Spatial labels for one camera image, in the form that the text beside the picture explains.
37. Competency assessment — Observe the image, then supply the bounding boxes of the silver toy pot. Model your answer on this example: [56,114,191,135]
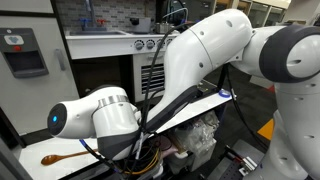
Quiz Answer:
[154,21,176,35]

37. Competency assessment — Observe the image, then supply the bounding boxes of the clear plastic bag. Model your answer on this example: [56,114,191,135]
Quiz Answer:
[171,110,221,158]

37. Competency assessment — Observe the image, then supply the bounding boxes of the pale pink pouch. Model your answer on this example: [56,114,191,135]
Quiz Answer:
[159,135,181,158]

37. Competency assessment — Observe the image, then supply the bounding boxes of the blue tape roll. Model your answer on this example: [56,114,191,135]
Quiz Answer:
[217,88,232,99]

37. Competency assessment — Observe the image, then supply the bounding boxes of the grey toy appliance box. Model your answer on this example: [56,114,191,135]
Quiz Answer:
[129,17,152,34]

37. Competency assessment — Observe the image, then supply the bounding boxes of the clear bin white lid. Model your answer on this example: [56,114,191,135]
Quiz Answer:
[164,138,218,173]

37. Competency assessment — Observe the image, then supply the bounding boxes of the brown wooden spoon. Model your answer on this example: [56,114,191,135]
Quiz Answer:
[40,148,100,167]

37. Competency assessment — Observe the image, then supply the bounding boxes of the white toy kitchen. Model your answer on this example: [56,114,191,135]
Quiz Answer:
[0,0,188,138]

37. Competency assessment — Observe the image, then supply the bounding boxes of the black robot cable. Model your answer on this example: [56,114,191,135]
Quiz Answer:
[138,21,196,134]

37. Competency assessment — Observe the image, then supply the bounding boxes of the yellow cable bundle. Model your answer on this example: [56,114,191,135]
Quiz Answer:
[122,146,162,176]

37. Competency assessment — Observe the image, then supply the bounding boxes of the blue camera cable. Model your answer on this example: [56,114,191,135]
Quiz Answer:
[78,138,116,169]

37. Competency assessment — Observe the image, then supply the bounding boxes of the grey fridge door handle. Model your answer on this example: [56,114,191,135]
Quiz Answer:
[54,48,67,72]

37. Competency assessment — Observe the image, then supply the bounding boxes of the toy faucet blue red handles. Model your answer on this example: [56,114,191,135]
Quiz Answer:
[79,0,108,33]

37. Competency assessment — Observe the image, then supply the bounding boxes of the aluminium rail bracket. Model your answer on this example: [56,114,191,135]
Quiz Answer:
[226,144,264,178]

